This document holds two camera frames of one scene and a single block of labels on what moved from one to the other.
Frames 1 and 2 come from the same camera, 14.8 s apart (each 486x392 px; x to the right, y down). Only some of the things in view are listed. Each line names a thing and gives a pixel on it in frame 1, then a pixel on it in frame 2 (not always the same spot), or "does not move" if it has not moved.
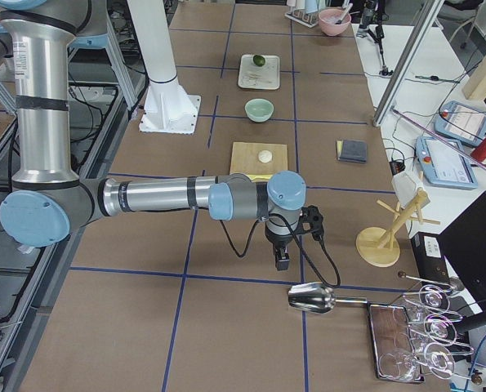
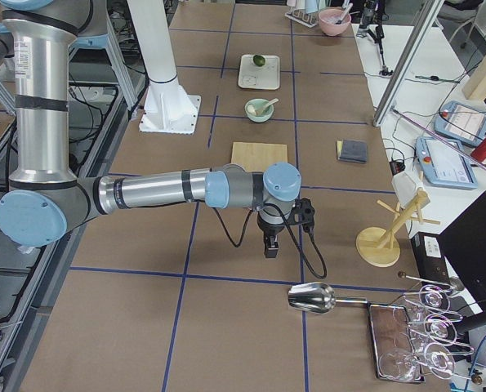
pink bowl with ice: [327, 19] does not move
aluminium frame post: [427, 14] does not move
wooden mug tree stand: [376, 246] does not move
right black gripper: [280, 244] -> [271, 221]
